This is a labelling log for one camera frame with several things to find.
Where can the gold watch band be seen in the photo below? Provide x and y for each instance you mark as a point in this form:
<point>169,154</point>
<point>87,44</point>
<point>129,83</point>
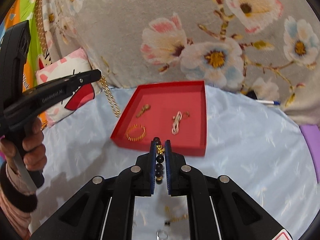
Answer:
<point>145,108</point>

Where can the grey floral blanket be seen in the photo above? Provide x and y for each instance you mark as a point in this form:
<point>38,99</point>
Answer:
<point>268,47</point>

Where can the green orange cartoon fabric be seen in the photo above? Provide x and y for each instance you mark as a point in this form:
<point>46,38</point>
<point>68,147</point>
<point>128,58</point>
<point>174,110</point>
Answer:
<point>22,20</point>

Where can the red cardboard tray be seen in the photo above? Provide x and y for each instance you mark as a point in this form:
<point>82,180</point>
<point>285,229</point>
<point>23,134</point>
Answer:
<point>178,113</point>

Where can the light blue palm bedsheet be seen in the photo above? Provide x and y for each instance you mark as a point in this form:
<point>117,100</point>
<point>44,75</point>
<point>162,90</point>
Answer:
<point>259,148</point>

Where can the white cartoon face pillow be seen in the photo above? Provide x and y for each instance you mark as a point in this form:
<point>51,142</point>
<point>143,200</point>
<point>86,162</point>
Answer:
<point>70,69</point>

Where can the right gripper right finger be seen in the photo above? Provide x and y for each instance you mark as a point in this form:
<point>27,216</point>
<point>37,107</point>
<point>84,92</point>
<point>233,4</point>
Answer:
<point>206,211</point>

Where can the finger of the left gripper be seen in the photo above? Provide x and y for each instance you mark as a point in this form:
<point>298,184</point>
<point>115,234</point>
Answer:
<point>87,77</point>

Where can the blue white pen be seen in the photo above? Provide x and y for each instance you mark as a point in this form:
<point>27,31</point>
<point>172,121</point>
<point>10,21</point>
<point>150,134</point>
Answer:
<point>266,102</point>

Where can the purple book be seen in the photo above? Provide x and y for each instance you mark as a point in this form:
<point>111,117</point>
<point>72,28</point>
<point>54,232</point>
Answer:
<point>311,134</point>

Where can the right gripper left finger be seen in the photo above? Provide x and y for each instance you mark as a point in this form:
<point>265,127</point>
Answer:
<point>118,195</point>

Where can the left hand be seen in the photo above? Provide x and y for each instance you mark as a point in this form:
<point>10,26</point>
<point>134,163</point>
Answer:
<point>35,158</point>

